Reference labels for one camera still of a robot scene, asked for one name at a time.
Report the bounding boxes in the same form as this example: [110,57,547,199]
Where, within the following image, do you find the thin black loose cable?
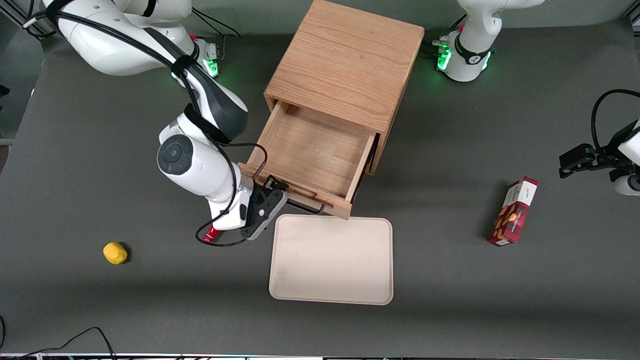
[0,315,117,360]

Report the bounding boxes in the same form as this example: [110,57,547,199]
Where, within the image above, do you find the black cable along right arm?
[22,0,268,221]

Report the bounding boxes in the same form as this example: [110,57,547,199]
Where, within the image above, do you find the red tartan shortbread box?
[488,176,539,247]

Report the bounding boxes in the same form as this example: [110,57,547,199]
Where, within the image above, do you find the black right arm base cable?
[192,7,241,37]

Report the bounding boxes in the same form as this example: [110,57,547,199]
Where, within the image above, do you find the wooden drawer with black handle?
[237,100,378,221]

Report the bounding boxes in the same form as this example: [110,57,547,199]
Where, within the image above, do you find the small yellow lemon toy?
[103,242,129,265]

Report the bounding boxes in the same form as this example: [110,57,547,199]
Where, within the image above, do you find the wooden drawer cabinet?
[263,0,426,176]

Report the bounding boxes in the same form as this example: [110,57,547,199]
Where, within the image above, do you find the cream rectangular plastic tray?
[268,214,394,306]

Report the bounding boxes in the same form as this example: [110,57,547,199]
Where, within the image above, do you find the black cable with red connector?
[195,210,248,248]

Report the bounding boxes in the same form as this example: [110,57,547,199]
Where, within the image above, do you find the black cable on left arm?
[591,89,640,152]

